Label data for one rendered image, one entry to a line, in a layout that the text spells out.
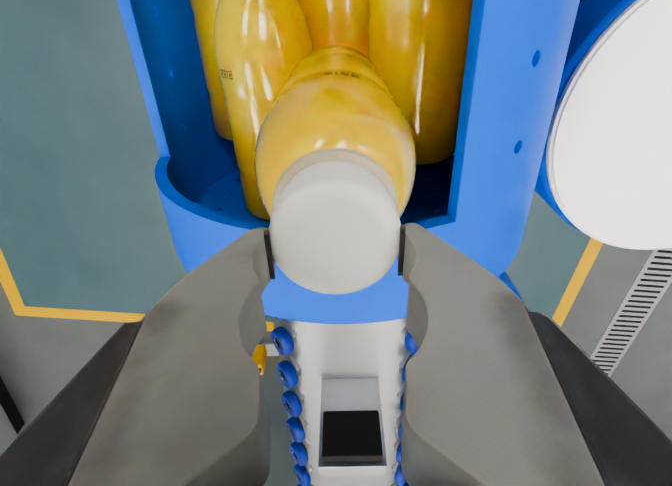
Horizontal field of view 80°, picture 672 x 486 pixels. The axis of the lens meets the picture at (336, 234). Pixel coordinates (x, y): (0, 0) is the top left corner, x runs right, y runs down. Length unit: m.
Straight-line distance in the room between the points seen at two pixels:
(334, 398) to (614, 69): 0.59
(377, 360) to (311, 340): 0.12
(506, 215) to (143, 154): 1.50
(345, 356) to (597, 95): 0.51
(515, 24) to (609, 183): 0.30
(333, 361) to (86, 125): 1.28
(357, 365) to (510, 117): 0.58
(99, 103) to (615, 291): 2.20
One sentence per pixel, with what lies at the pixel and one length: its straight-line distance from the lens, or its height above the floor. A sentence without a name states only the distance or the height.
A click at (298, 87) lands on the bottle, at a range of 0.17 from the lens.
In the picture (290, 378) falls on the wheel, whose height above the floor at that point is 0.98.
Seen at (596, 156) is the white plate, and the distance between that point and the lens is 0.46.
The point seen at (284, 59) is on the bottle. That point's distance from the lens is 0.28.
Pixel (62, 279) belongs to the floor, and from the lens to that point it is 2.15.
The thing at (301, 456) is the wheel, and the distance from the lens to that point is 0.86.
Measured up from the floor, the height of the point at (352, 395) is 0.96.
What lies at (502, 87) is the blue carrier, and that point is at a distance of 0.21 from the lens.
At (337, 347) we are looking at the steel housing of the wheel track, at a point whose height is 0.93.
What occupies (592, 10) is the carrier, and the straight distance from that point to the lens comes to 0.47.
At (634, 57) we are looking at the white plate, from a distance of 0.45.
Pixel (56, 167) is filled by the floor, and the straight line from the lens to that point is 1.84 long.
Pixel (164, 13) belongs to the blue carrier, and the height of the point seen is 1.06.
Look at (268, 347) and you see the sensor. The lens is 0.75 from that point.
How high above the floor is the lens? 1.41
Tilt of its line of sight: 59 degrees down
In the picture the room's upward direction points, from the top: 179 degrees counter-clockwise
